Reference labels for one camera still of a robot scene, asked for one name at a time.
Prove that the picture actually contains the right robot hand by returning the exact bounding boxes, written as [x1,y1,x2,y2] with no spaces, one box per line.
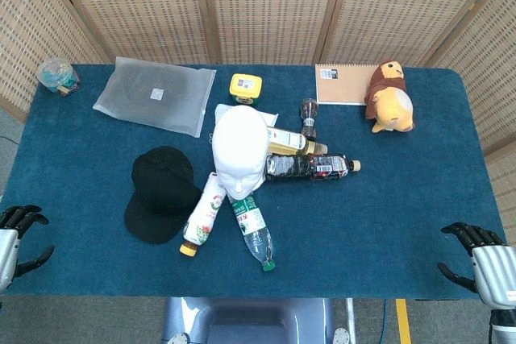
[437,222,516,308]

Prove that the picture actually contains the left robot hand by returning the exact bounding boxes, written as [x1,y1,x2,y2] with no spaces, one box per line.
[0,204,56,291]

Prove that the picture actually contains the black baseball cap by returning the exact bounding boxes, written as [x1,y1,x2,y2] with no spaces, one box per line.
[123,146,202,245]

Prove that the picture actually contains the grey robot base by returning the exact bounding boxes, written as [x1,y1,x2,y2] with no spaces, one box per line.
[160,297,356,344]

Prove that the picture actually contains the white mannequin head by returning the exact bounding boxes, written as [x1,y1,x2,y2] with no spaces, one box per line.
[211,105,270,201]

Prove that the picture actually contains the clear jar of clips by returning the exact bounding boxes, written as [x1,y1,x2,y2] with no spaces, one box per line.
[36,57,81,97]

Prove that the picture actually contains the white yogurt drink bottle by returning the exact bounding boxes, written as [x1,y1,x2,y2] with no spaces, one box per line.
[179,172,227,257]

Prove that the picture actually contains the yellow brown plush toy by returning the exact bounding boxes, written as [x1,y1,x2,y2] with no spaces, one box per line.
[364,59,416,134]

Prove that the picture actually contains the dark tea bottle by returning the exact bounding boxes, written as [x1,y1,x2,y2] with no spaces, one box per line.
[264,153,361,183]

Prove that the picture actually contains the frosted zip bag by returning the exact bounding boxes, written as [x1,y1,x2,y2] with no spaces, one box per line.
[92,56,217,139]

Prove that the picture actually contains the yellow oil bottle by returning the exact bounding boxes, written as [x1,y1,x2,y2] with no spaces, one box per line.
[266,126,329,155]

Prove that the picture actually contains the blue table cloth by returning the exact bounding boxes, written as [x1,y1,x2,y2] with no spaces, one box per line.
[0,62,507,301]

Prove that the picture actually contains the small pepper grinder bottle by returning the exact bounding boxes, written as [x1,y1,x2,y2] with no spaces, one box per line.
[299,97,318,137]

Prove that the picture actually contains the brown spiral notebook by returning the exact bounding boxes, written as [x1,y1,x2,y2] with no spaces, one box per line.
[314,63,381,107]

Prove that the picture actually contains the clear green-label water bottle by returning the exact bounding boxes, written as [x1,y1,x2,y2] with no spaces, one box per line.
[228,193,277,272]

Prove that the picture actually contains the woven folding screen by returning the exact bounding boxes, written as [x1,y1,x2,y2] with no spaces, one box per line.
[0,0,516,240]

